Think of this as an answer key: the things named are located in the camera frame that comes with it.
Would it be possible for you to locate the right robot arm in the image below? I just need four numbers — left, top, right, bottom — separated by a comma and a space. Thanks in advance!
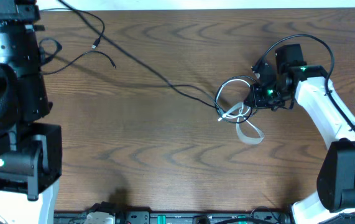
244, 44, 355, 223

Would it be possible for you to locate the black usb cable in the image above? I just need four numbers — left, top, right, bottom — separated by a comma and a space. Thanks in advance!
39, 7, 117, 76
57, 0, 259, 124

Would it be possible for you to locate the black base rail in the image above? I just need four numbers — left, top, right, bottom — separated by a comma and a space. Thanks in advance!
53, 202, 301, 224

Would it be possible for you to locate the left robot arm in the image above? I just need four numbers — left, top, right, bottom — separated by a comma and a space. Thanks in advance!
0, 0, 62, 223

